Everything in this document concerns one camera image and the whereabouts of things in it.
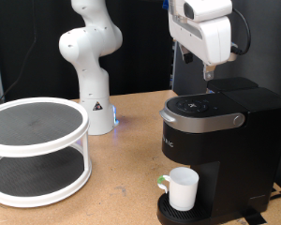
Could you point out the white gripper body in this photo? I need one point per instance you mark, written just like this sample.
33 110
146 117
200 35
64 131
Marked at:
209 40

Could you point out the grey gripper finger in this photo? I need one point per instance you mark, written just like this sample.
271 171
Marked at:
186 54
208 72

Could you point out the black Keurig coffee machine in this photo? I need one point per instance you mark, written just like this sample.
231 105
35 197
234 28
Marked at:
240 156

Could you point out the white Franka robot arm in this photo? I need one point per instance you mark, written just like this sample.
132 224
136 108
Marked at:
90 81

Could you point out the metal rack upright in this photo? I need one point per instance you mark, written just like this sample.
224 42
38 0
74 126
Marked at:
172 68

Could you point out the clear water tank black lid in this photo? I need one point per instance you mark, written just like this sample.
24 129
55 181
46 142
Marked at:
232 83

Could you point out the black tape strip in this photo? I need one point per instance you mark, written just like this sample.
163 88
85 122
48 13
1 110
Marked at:
254 217

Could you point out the white two-tier turntable shelf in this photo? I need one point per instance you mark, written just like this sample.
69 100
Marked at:
37 125

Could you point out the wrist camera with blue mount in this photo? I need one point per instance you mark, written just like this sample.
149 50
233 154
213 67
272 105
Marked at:
233 53

